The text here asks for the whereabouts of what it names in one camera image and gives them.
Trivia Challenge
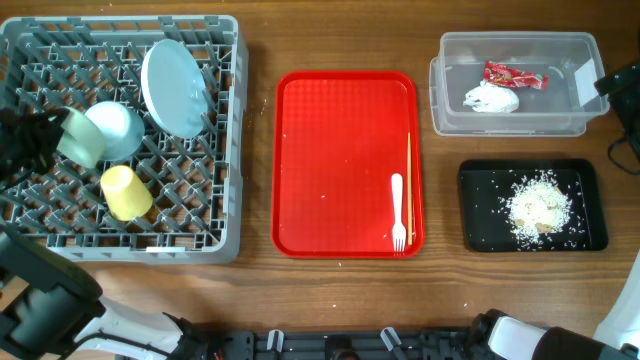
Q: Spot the green saucer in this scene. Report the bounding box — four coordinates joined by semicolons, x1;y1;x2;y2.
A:
57;107;106;168

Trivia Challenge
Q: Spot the light blue bowl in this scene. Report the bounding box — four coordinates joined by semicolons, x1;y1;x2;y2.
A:
85;101;145;161

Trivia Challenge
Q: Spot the yellow cup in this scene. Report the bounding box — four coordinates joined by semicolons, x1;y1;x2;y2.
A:
100;165;153;221

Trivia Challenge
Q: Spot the red snack wrapper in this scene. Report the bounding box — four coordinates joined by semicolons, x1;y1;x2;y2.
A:
483;61;549;91

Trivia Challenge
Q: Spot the white tissue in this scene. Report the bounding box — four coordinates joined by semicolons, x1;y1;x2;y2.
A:
463;80;519;113

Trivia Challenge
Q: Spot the pile of rice waste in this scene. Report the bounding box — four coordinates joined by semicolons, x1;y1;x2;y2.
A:
490;169;586;251

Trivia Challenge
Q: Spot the light blue plate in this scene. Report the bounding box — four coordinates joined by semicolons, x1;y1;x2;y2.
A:
141;39;208;139

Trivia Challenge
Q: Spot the wooden chopstick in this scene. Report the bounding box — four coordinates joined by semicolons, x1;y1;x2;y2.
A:
407;132;414;248

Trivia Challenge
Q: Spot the white plastic fork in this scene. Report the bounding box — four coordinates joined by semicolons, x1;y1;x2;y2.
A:
391;173;407;253

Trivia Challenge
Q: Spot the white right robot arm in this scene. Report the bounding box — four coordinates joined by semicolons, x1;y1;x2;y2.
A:
467;63;639;360

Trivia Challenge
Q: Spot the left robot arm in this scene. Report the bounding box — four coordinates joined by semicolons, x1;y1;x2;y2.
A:
1;107;207;359

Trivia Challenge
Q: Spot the clear plastic waste bin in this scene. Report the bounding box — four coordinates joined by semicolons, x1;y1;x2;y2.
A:
429;31;610;137

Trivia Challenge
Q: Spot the black waste tray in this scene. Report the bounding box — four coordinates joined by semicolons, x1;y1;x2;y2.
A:
459;159;609;252

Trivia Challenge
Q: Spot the grey dishwasher rack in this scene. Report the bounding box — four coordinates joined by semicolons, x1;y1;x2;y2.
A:
1;15;249;264

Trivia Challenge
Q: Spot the white label in bin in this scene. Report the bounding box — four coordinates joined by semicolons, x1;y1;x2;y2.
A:
574;58;598;106

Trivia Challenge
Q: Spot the red plastic tray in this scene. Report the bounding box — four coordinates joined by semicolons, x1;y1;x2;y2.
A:
271;70;425;259

